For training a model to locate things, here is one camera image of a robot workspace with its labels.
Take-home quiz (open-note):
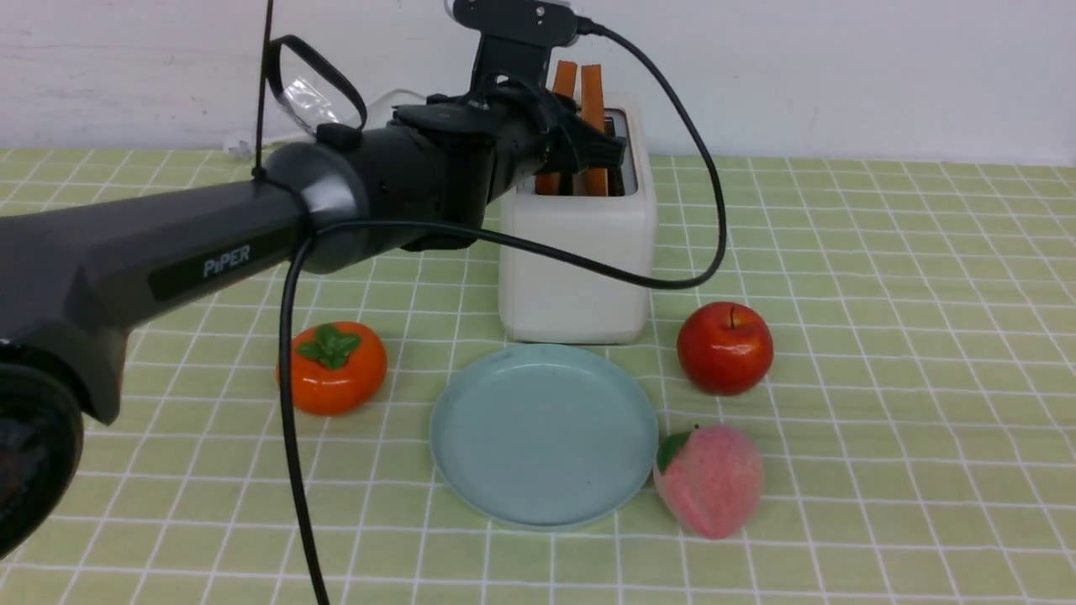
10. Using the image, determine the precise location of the light blue plate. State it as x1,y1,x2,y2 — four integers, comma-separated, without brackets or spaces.
428,344,660,532

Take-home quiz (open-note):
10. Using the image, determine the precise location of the white toaster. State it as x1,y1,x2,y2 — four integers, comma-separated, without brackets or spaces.
498,92,659,344

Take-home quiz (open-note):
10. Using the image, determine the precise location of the white toaster power cord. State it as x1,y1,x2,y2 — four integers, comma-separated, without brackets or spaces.
224,89,438,163

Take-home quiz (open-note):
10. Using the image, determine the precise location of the toast slice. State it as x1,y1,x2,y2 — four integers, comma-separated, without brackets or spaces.
535,59,579,196
580,64,609,197

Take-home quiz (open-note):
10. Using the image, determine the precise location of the red apple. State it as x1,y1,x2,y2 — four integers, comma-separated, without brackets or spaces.
676,300,775,396

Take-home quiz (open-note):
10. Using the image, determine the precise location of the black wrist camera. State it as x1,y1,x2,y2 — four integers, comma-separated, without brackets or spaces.
443,1,580,92

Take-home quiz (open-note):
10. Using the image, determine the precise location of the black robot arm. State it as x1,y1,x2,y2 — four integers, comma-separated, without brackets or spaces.
1,82,627,555

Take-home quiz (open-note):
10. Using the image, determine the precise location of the black camera cable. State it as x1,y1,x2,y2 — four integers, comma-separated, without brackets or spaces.
252,0,728,605

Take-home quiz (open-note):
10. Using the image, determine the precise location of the pink peach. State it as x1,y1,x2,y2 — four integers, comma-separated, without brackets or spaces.
652,423,765,540

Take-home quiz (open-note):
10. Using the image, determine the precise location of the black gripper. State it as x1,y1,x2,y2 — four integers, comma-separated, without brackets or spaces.
392,80,629,189

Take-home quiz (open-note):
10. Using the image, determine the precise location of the orange persimmon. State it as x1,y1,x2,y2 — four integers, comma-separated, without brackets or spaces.
291,321,388,417

